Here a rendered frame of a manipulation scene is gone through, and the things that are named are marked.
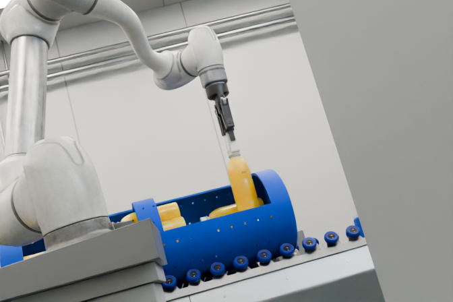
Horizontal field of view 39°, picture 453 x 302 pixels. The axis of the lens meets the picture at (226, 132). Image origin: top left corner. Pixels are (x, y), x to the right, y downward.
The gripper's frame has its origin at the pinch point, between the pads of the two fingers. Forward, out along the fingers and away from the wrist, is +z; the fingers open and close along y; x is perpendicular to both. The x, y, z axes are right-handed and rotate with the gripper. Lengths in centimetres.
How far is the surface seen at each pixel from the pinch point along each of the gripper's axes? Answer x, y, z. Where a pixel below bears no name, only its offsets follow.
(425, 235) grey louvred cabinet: 25, -157, 43
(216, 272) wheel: 16.4, -5.7, 38.6
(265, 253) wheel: 0.3, -4.9, 36.9
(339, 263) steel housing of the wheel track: -21, -7, 46
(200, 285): 21.9, -4.9, 41.0
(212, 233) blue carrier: 15.1, -7.9, 27.2
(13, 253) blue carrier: 72, -7, 18
